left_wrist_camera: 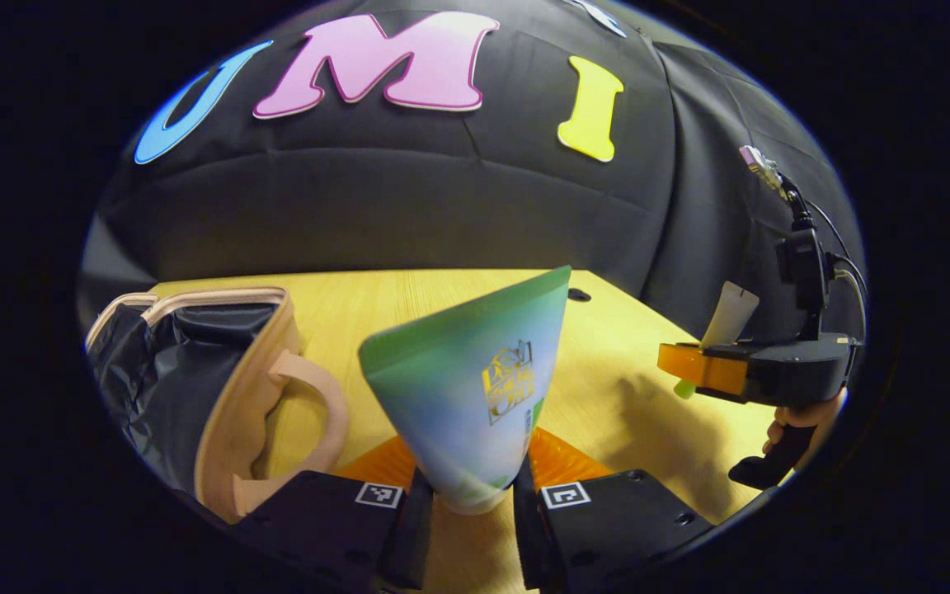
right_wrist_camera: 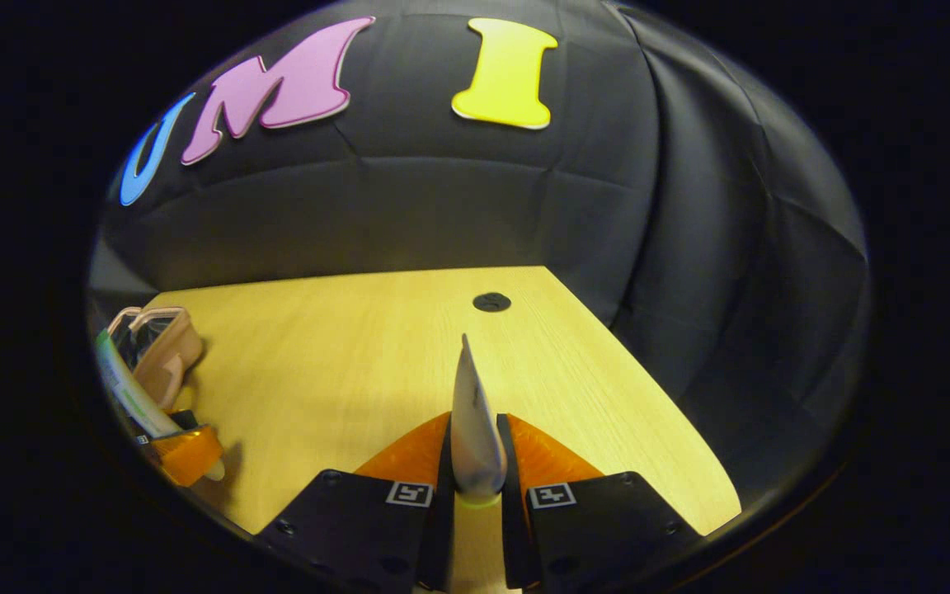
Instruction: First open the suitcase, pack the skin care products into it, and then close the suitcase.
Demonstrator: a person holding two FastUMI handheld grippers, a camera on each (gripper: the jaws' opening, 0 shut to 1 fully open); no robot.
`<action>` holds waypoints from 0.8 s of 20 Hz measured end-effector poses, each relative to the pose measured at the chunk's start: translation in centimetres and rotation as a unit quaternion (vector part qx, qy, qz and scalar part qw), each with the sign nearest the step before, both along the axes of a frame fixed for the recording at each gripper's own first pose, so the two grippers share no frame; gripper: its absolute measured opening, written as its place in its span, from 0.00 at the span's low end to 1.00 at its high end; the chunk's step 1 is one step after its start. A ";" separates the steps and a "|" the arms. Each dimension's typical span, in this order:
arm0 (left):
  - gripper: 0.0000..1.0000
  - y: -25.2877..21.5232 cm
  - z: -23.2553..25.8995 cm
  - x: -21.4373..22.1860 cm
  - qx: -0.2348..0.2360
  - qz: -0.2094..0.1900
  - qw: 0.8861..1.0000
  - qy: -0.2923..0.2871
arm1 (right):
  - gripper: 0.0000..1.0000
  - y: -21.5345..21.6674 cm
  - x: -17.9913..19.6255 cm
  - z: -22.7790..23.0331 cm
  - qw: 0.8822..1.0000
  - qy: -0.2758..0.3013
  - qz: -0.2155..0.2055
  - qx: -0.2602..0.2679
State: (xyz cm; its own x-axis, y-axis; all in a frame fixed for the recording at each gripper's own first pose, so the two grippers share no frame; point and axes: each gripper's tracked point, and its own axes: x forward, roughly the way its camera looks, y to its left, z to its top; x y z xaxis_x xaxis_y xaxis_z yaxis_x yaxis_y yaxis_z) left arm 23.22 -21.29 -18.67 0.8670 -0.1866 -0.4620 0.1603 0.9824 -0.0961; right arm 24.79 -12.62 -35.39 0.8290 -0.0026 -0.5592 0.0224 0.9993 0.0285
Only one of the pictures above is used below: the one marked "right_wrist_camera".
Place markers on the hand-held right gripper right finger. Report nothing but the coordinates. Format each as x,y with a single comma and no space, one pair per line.
512,528

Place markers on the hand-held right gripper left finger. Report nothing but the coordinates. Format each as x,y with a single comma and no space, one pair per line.
442,528

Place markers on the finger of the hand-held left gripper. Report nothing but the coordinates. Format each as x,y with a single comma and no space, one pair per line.
190,454

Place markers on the white cream tube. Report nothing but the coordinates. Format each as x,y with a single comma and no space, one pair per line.
133,396

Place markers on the pink suitcase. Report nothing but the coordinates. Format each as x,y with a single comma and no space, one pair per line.
170,363

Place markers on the green cream tube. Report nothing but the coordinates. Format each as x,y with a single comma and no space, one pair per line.
475,437

